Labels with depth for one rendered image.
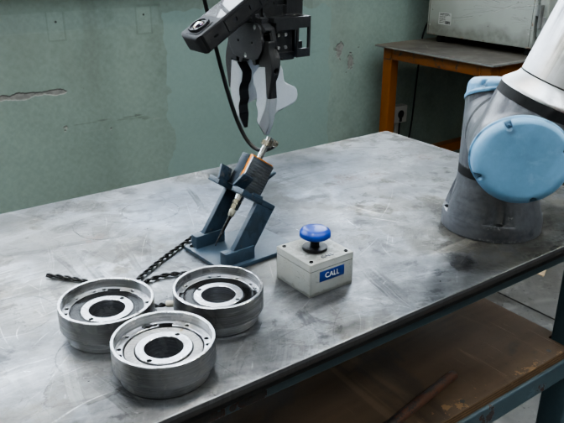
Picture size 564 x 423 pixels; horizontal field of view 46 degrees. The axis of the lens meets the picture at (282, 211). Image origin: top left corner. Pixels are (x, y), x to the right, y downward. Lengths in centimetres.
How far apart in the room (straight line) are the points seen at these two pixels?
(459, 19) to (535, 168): 221
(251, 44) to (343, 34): 210
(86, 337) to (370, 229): 48
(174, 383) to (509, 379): 66
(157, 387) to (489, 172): 47
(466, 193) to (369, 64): 210
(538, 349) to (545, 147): 51
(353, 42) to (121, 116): 110
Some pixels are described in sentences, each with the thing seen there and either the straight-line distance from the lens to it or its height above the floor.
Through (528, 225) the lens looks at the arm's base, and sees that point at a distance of 105.
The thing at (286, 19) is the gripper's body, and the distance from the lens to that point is 88.
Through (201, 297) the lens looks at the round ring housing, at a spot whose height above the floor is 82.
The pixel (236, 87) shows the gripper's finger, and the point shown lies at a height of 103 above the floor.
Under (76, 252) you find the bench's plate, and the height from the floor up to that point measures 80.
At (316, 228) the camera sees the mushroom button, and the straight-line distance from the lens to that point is 85.
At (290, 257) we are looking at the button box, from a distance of 85.
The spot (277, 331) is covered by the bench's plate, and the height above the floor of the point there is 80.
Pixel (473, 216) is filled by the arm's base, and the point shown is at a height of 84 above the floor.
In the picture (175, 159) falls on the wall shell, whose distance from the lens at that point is 260.
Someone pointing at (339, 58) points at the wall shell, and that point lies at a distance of 297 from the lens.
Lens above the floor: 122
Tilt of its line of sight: 22 degrees down
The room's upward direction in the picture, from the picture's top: straight up
